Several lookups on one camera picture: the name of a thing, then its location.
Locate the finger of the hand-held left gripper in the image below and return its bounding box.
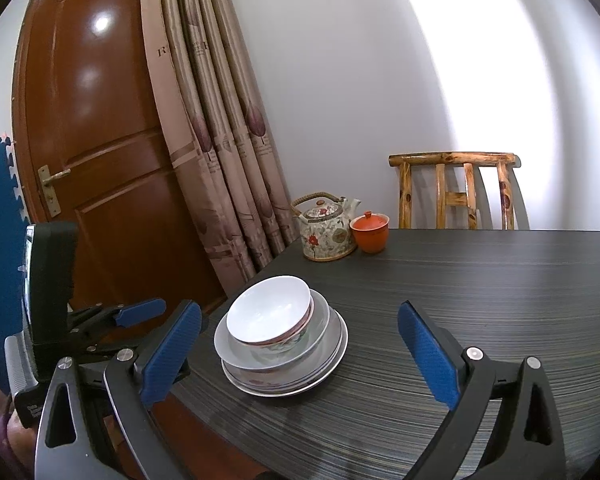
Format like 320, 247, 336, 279
72, 332, 143, 363
69, 298, 167, 333

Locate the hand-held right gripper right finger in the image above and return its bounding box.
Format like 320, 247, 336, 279
397, 300, 568, 480

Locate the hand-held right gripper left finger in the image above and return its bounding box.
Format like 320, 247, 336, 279
32, 299, 203, 480

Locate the small white pink bowl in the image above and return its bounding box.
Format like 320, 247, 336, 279
226, 275, 312, 346

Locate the large white floral bowl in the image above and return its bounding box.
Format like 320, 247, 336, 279
214, 288, 332, 373

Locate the large floral white plate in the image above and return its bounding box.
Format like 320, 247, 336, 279
221, 307, 349, 399

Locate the medium white bowl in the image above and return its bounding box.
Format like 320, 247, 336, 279
237, 292, 315, 356

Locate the blue foam mat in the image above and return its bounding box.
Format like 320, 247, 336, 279
0, 132, 36, 376

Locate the orange lidded cup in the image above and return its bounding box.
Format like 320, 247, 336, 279
349, 211, 391, 254

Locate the floral ceramic teapot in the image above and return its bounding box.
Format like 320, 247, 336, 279
290, 191, 363, 262

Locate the brown wooden door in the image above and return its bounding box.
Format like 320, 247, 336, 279
11, 0, 228, 321

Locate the beige patterned curtain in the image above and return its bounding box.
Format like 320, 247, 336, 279
139, 0, 301, 283

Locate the wooden chair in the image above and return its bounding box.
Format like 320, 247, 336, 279
387, 151, 531, 231

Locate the brass door handle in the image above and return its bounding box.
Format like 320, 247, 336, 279
37, 165, 72, 218

